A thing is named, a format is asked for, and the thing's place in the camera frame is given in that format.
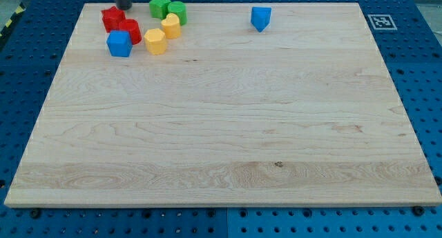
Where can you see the red star block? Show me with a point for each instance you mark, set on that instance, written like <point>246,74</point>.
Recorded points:
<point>111,18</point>

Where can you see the yellow heart block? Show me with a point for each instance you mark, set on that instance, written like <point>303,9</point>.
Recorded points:
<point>171,26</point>

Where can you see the yellow hexagon block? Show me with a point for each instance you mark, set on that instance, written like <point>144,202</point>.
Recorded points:
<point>155,41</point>

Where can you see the white fiducial marker tag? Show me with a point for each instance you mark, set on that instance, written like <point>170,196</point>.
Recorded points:
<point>382,22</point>

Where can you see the green cylinder block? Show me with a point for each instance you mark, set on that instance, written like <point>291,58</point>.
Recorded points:
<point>179,8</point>

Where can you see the red cylinder block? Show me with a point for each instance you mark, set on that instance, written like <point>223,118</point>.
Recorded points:
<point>132,27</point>

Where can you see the wooden board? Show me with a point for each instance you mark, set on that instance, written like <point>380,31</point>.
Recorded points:
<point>303,114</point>

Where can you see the green star block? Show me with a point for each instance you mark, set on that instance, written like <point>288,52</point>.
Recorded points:
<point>159,8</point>

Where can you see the blue triangle block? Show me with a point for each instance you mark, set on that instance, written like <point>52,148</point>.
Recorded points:
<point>260,17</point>

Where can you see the blue cube block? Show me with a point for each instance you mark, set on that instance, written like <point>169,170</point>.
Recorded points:
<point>119,43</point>

